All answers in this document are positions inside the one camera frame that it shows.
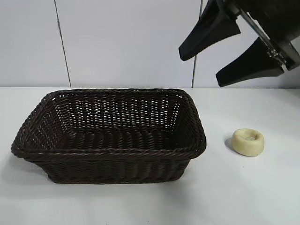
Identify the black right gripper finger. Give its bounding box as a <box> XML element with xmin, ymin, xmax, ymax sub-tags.
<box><xmin>178</xmin><ymin>0</ymin><xmax>241</xmax><ymax>62</ymax></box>
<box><xmin>215</xmin><ymin>38</ymin><xmax>288</xmax><ymax>88</ymax></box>

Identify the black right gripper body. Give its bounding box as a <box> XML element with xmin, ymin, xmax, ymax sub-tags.
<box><xmin>210</xmin><ymin>0</ymin><xmax>300</xmax><ymax>71</ymax></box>

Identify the pale yellow egg yolk pastry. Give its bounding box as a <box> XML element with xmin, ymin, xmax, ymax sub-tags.
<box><xmin>231</xmin><ymin>127</ymin><xmax>265</xmax><ymax>157</ymax></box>

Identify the dark brown woven basket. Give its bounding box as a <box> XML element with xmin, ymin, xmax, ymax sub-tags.
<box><xmin>10</xmin><ymin>88</ymin><xmax>208</xmax><ymax>185</ymax></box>

